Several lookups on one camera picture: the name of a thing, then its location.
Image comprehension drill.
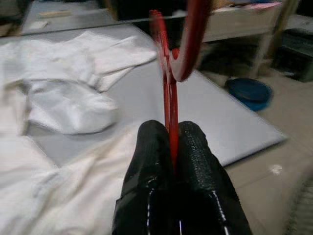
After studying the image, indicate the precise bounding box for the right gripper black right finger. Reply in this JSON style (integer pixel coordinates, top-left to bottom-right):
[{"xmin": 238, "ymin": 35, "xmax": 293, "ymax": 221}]
[{"xmin": 175, "ymin": 121, "xmax": 252, "ymax": 235}]

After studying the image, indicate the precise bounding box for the blue round basin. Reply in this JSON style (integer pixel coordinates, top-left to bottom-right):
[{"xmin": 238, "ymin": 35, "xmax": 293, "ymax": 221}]
[{"xmin": 224, "ymin": 77, "xmax": 273, "ymax": 111}]

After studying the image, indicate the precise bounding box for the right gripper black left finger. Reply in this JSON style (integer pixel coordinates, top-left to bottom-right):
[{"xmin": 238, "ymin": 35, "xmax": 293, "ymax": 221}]
[{"xmin": 112, "ymin": 119, "xmax": 177, "ymax": 235}]

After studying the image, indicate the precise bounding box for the black crate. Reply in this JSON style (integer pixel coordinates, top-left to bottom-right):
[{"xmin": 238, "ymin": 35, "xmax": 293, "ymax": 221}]
[{"xmin": 271, "ymin": 28, "xmax": 313, "ymax": 83}]

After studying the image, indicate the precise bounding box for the red plastic hanger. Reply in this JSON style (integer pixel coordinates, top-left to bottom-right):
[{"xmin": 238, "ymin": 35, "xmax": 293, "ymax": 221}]
[{"xmin": 148, "ymin": 0, "xmax": 213, "ymax": 177}]

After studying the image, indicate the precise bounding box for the plain white shirt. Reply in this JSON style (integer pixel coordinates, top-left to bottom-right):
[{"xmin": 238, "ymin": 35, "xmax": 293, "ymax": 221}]
[{"xmin": 0, "ymin": 31, "xmax": 158, "ymax": 235}]

